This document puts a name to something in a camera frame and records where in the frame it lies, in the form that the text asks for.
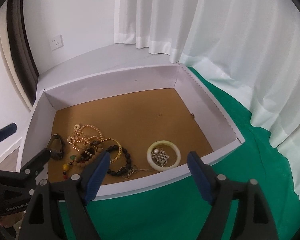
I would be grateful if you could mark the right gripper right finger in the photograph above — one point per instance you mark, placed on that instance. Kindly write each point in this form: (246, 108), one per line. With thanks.
(203, 175)

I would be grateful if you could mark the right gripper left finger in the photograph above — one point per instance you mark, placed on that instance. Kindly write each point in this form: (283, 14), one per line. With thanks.
(93, 175)

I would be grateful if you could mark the gold bangle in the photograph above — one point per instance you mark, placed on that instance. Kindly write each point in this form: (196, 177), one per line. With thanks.
(117, 147)

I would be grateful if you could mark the white jade bangle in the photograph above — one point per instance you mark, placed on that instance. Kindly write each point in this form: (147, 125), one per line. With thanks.
(169, 144)

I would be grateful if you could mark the left hand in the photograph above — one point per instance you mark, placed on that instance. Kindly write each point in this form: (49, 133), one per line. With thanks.
(10, 220)

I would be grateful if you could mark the dark leather item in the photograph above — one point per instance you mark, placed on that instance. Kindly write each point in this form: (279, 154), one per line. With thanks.
(56, 147)

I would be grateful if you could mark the pearl silver brooch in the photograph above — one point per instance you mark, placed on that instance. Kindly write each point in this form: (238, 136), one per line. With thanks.
(159, 156)

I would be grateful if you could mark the white cardboard box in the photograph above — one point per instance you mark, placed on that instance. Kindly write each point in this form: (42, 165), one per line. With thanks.
(136, 106)

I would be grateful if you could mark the white curtain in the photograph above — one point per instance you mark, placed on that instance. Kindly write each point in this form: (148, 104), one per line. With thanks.
(248, 48)

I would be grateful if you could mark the dark door frame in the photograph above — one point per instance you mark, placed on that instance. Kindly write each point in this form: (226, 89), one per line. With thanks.
(23, 62)

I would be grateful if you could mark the white wall socket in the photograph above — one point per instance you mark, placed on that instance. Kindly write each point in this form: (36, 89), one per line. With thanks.
(56, 42)

